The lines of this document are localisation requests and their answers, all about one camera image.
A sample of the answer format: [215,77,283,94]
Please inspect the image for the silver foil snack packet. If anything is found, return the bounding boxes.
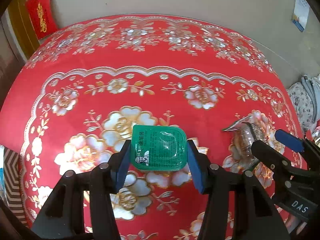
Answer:
[222,114,267,169]

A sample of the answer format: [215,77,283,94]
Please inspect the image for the green sauce cup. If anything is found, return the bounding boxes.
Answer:
[130,125,187,172]

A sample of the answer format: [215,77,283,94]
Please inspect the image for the floral fabric cushion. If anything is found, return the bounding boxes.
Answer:
[287,82,316,133]

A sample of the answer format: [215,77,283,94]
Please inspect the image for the grey folded clothes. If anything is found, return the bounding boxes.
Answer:
[301,75,319,123]

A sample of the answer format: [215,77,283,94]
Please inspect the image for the striped white tray box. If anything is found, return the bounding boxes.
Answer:
[1,145,27,226]

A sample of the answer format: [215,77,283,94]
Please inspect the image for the red floral tablecloth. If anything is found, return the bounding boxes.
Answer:
[1,15,306,239]

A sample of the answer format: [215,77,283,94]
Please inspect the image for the white wall calendar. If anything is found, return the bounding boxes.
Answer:
[292,0,310,32]

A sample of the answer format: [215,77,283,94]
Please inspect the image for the yellow door frame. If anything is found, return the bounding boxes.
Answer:
[8,0,40,60]

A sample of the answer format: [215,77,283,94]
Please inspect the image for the lower red wall banner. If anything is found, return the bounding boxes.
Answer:
[26,0,58,40]

